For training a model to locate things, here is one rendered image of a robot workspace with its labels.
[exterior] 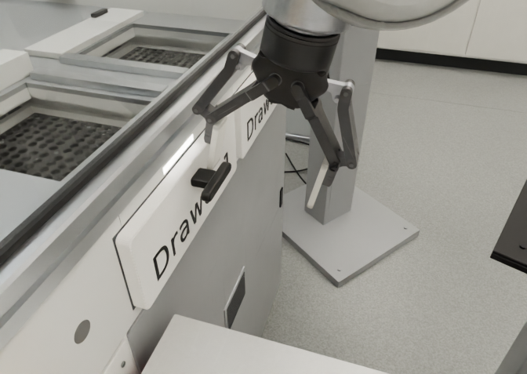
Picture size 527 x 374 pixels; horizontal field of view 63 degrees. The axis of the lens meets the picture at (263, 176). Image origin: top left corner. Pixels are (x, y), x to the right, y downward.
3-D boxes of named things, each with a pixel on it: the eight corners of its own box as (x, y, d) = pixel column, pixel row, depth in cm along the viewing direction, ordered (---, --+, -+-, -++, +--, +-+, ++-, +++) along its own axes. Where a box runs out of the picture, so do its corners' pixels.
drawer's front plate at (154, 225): (237, 168, 70) (234, 108, 64) (147, 313, 48) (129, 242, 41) (227, 167, 71) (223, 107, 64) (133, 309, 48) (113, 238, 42)
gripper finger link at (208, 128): (217, 110, 50) (194, 103, 50) (212, 145, 53) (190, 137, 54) (222, 105, 51) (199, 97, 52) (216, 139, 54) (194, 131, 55)
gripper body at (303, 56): (351, 22, 44) (325, 99, 50) (274, -2, 45) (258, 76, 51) (339, 46, 38) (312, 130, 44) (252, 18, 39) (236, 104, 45)
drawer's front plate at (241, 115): (286, 89, 94) (288, 40, 88) (241, 161, 72) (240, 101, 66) (278, 88, 95) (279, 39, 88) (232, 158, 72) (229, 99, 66)
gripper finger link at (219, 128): (218, 127, 50) (212, 125, 51) (211, 172, 55) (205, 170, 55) (227, 116, 53) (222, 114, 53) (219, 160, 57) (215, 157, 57)
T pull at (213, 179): (232, 169, 56) (231, 161, 55) (209, 205, 50) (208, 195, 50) (207, 165, 57) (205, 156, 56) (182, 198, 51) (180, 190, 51)
